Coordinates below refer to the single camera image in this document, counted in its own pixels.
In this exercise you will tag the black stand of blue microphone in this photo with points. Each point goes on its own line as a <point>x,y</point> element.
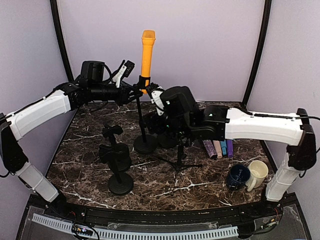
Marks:
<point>120,183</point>

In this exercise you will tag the beige microphone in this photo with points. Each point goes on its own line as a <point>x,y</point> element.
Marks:
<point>218,149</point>

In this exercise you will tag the black tripod shock-mount stand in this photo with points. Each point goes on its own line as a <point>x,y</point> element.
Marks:
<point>171,169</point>

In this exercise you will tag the blue microphone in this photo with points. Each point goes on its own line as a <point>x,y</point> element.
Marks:
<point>223,146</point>

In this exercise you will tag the black stand of beige microphone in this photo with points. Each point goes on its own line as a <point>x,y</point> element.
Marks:
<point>122,156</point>

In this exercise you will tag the right black frame post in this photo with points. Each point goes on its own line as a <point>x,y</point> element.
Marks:
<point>258,53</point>

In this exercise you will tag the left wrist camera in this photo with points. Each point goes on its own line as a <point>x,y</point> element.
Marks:
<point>123,71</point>

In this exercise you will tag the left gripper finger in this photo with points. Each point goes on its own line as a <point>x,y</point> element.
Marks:
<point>132,89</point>
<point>132,97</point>

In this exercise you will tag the black frame post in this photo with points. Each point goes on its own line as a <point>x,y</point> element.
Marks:
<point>60,39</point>
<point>258,53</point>

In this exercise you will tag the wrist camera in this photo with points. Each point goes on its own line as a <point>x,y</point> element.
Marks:
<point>154,91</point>
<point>123,71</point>

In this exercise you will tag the cream mug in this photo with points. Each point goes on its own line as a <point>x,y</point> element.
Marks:
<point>258,172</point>

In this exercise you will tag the black front rail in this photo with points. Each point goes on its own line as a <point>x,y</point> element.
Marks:
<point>239,215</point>

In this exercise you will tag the white cable tray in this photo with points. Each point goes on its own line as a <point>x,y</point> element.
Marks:
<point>122,231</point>

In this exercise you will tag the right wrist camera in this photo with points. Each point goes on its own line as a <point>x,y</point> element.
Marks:
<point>154,91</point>

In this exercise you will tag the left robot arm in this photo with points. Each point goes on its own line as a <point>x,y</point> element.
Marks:
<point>89,86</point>

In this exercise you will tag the left black frame post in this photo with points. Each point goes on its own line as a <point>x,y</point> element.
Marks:
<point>60,39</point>

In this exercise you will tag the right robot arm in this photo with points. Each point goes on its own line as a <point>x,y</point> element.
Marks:
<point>178,114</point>

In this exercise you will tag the black stand of orange microphone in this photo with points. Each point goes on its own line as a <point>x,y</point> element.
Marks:
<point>145,143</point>

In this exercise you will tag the black stand of purple microphone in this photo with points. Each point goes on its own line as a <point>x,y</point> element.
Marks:
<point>166,141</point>

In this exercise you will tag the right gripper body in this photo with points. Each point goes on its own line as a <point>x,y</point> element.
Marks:
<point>152,121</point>

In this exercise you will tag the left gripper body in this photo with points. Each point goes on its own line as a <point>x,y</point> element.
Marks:
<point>121,97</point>

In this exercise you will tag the dark blue mug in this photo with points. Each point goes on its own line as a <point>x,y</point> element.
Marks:
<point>237,176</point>

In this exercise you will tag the purple microphone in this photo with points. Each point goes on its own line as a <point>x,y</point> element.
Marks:
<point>230,148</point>

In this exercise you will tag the orange microphone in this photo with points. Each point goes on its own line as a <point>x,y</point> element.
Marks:
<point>148,41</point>

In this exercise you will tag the glitter silver-head microphone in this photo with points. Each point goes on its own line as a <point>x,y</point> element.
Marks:
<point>210,149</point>

